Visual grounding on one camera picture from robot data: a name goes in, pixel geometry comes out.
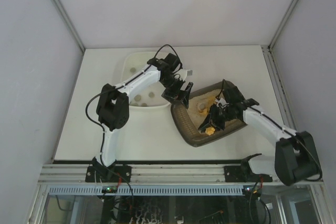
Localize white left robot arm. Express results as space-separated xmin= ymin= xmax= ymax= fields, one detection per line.
xmin=96 ymin=54 xmax=193 ymax=167

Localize yellow litter scoop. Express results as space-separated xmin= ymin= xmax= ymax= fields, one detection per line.
xmin=197 ymin=95 xmax=223 ymax=137

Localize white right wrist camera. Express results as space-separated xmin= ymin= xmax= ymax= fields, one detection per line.
xmin=216 ymin=98 xmax=227 ymax=107

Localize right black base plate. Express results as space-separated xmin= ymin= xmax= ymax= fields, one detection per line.
xmin=224 ymin=155 xmax=273 ymax=183

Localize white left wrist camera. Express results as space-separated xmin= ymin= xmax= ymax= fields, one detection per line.
xmin=177 ymin=69 xmax=193 ymax=81

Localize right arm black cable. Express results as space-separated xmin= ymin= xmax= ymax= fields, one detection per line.
xmin=216 ymin=78 xmax=323 ymax=182

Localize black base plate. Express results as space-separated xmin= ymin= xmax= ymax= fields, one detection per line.
xmin=85 ymin=158 xmax=132 ymax=183
xmin=224 ymin=155 xmax=273 ymax=183

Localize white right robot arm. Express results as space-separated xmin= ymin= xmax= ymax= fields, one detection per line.
xmin=198 ymin=86 xmax=323 ymax=186

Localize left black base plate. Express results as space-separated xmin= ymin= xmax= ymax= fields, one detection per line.
xmin=85 ymin=158 xmax=132 ymax=183

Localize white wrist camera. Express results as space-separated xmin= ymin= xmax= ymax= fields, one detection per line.
xmin=177 ymin=69 xmax=193 ymax=81
xmin=216 ymin=98 xmax=227 ymax=107

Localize white plastic tray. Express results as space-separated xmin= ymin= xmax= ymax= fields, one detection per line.
xmin=121 ymin=51 xmax=170 ymax=112

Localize brown litter box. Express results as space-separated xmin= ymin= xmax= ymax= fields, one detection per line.
xmin=171 ymin=81 xmax=247 ymax=147

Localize aluminium rail frame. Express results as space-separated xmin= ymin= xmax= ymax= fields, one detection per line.
xmin=31 ymin=162 xmax=325 ymax=196

